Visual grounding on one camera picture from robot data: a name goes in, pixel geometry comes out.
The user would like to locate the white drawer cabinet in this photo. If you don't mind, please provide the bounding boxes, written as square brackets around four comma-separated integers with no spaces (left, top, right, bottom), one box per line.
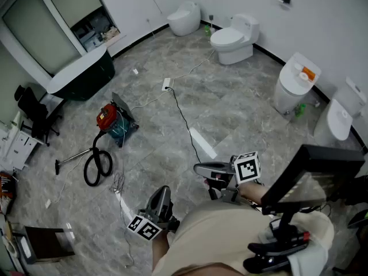
[0,112,44,171]

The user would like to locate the black office chair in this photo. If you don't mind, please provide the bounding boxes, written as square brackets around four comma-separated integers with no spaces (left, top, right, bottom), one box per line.
[14,85,63,147]

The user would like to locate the white toilet with square tank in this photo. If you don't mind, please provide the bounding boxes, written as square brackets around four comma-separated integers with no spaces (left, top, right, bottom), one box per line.
[313,77,368,148]

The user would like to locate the black vacuum hose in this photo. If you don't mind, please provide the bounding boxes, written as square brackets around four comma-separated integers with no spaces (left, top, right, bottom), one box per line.
[83,129,113,187]

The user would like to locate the tangled grey cable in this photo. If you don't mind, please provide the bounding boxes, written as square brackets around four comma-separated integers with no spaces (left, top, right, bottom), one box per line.
[109,172,136,269]

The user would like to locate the metal vacuum wand with nozzle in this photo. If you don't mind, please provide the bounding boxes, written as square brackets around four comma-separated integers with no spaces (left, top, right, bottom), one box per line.
[55,147,94,175]

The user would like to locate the orange box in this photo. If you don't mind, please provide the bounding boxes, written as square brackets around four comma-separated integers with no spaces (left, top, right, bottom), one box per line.
[301,66,317,82]

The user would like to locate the white flat device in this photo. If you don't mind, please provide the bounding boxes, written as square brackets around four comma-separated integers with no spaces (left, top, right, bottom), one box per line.
[20,236,32,258]

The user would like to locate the dark green bathtub white rim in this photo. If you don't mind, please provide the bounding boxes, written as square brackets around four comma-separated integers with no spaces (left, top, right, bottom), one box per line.
[46,43,116,102]

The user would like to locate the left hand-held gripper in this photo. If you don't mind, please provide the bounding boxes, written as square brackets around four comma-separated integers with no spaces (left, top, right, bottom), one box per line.
[127,185,181,242]

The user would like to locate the black power cable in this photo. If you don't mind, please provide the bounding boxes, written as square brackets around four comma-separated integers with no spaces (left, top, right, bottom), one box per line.
[166,86,202,164]

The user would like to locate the white tall round toilet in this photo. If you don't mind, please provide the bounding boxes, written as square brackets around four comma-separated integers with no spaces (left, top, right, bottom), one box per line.
[273,52,322,115]

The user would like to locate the white egg-shaped toilet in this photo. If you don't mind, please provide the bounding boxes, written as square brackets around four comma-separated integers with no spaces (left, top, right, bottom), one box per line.
[167,1,201,37]

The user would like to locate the wall opening with debris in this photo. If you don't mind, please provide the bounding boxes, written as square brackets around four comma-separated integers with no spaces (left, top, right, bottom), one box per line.
[70,9,121,53]

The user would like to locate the dark wooden side table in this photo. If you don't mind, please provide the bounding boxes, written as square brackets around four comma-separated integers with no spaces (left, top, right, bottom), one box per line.
[13,225,76,266]

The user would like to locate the black monitor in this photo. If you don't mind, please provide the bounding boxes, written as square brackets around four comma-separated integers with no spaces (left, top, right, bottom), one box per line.
[260,144,366,215]

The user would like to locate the person's right forearm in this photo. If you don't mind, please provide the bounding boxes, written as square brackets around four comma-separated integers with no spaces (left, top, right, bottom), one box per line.
[238,182,270,205]

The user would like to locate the person's beige shirt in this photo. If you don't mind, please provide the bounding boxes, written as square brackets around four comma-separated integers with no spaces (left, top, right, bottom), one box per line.
[152,200,336,276]

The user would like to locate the person's left forearm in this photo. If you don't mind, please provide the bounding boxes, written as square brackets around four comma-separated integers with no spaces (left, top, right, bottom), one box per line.
[151,230,171,273]

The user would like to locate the white power strip cable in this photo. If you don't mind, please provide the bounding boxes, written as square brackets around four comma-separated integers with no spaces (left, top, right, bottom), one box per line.
[171,49,216,82]

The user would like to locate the red and teal vacuum cleaner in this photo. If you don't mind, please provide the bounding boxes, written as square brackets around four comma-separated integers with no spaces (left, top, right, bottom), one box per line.
[96,103,140,148]

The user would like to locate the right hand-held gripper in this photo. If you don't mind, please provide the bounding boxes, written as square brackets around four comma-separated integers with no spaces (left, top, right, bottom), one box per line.
[193,151,262,204]

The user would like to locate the white vacuum cable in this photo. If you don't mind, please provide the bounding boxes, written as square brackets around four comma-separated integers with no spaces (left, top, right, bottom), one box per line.
[131,90,166,112]

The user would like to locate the frosted glass door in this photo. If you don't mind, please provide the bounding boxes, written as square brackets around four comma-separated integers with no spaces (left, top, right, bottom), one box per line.
[0,0,104,77]

